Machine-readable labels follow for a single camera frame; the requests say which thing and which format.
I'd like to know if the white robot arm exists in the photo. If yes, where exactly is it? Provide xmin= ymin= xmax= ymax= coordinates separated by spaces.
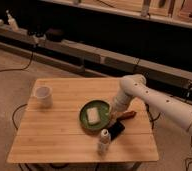
xmin=110 ymin=74 xmax=192 ymax=171

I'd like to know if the green ceramic bowl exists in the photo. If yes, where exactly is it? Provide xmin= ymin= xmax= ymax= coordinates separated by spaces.
xmin=79 ymin=100 xmax=110 ymax=131

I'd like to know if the black round object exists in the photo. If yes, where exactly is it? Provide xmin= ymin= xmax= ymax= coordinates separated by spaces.
xmin=45 ymin=28 xmax=64 ymax=42

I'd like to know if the black floor cable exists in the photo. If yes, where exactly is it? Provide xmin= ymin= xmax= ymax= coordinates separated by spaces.
xmin=0 ymin=49 xmax=35 ymax=76

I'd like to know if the wooden table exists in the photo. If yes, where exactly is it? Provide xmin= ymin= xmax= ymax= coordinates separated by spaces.
xmin=7 ymin=78 xmax=159 ymax=163

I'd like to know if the translucent plastic cup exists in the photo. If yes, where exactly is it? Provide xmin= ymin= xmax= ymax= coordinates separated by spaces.
xmin=34 ymin=86 xmax=53 ymax=108

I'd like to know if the white sponge block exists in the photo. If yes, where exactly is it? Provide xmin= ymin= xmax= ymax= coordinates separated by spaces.
xmin=87 ymin=107 xmax=100 ymax=125

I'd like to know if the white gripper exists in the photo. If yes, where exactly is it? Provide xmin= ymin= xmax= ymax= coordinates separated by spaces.
xmin=111 ymin=96 xmax=131 ymax=112

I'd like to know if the white spray bottle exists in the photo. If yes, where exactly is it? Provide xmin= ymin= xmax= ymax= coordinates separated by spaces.
xmin=6 ymin=11 xmax=19 ymax=31

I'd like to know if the small white bottle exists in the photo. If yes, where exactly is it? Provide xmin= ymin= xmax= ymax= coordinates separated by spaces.
xmin=97 ymin=129 xmax=111 ymax=155

